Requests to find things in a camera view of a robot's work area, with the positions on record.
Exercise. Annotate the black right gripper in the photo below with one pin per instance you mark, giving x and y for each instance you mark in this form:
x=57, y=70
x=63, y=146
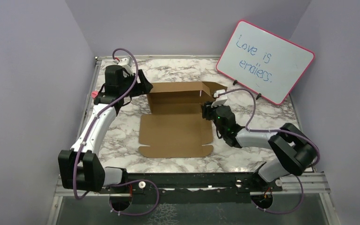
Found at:
x=206, y=109

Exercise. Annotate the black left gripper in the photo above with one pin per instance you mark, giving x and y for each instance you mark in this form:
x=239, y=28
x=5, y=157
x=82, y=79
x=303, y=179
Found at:
x=143, y=87

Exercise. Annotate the brown cardboard box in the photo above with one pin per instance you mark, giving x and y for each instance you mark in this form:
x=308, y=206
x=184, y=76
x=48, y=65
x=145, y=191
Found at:
x=175, y=127

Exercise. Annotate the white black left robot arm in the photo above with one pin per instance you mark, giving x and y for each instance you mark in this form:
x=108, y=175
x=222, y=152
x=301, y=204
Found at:
x=80, y=168

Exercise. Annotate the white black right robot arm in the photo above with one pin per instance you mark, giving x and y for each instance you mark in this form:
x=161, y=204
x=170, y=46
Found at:
x=293, y=150

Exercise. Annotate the pink capped small bottle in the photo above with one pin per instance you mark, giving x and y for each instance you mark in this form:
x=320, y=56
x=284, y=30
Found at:
x=94, y=94

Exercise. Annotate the pink framed whiteboard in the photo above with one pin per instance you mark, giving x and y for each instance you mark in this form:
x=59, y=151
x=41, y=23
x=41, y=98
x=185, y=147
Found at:
x=264, y=62

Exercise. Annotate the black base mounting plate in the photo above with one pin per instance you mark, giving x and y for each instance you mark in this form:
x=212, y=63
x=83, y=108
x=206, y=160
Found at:
x=185, y=188

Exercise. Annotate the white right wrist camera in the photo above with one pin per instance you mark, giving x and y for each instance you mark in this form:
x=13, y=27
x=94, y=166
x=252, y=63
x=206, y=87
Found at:
x=220, y=98

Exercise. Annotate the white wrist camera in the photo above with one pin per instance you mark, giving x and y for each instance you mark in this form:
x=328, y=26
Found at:
x=126, y=63
x=220, y=98

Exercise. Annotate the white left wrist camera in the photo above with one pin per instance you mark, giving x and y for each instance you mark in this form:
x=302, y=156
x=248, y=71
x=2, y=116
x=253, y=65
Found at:
x=126, y=63

